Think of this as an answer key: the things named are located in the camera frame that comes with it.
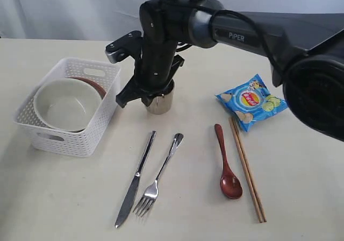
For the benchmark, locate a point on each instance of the brown wooden chopstick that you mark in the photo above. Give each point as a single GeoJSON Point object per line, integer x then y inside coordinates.
{"type": "Point", "coordinates": [245, 169]}
{"type": "Point", "coordinates": [251, 175]}

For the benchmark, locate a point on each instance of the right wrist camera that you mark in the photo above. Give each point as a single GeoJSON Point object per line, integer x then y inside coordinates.
{"type": "Point", "coordinates": [128, 45]}

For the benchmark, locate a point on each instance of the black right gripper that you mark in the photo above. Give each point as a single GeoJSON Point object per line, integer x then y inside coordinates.
{"type": "Point", "coordinates": [164, 24]}

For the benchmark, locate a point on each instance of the white ceramic bowl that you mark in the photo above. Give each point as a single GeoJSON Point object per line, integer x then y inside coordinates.
{"type": "Point", "coordinates": [66, 104]}

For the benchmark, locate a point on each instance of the blue potato chips bag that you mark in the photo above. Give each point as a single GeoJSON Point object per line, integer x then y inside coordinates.
{"type": "Point", "coordinates": [251, 102]}

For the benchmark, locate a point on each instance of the steel fork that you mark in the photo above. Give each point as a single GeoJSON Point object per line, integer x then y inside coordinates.
{"type": "Point", "coordinates": [132, 190]}

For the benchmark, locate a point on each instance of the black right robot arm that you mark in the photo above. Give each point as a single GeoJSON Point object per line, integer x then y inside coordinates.
{"type": "Point", "coordinates": [305, 52]}

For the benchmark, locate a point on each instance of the brown wooden spoon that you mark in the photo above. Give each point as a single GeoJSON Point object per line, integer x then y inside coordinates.
{"type": "Point", "coordinates": [229, 183]}

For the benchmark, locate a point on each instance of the shiny steel cup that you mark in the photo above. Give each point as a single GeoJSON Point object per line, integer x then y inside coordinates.
{"type": "Point", "coordinates": [162, 103]}

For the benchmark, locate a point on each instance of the brown ceramic plate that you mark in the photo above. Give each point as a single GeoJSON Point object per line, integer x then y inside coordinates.
{"type": "Point", "coordinates": [96, 85]}

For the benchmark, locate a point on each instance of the steel spoon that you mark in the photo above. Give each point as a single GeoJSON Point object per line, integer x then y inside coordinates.
{"type": "Point", "coordinates": [151, 193]}

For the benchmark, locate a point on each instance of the white woven plastic basket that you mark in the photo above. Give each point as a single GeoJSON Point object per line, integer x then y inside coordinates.
{"type": "Point", "coordinates": [80, 144]}

